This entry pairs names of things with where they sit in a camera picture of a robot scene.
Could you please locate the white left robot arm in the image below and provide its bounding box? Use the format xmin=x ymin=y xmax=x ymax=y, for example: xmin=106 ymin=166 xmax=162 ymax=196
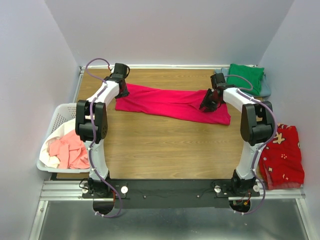
xmin=75 ymin=63 xmax=130 ymax=198

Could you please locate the red patterned folded t shirt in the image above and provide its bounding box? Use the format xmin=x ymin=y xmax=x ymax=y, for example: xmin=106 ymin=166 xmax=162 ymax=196
xmin=259 ymin=123 xmax=305 ymax=190

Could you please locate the white cream garment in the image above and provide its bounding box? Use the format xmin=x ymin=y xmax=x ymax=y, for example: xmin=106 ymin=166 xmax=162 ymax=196
xmin=39 ymin=118 xmax=76 ymax=169

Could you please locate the green folded t shirt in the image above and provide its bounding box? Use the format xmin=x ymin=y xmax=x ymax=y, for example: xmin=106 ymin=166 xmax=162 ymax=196
xmin=226 ymin=63 xmax=265 ymax=96

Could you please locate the magenta t shirt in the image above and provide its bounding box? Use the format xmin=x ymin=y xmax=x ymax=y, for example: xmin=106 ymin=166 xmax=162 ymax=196
xmin=115 ymin=84 xmax=231 ymax=126

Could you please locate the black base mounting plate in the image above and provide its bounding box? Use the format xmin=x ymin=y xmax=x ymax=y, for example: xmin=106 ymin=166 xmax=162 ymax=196
xmin=79 ymin=178 xmax=260 ymax=212

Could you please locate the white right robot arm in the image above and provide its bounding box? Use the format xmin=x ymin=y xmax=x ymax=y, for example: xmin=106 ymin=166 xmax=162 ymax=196
xmin=199 ymin=73 xmax=277 ymax=197

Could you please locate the peach pink garment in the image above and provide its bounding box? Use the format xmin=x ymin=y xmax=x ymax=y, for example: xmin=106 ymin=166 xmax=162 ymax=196
xmin=48 ymin=130 xmax=90 ymax=169

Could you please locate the aluminium frame rail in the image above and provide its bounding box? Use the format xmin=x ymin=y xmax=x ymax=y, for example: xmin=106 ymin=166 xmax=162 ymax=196
xmin=29 ymin=180 xmax=319 ymax=240

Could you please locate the grey blue folded t shirt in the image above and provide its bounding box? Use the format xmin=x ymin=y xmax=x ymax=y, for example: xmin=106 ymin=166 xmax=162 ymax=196
xmin=214 ymin=67 xmax=271 ymax=98

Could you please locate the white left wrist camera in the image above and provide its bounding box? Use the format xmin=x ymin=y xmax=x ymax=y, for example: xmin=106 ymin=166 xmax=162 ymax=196
xmin=107 ymin=65 xmax=115 ymax=73

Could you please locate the white laundry basket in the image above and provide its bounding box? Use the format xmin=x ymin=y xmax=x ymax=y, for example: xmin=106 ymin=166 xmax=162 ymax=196
xmin=36 ymin=103 xmax=90 ymax=174

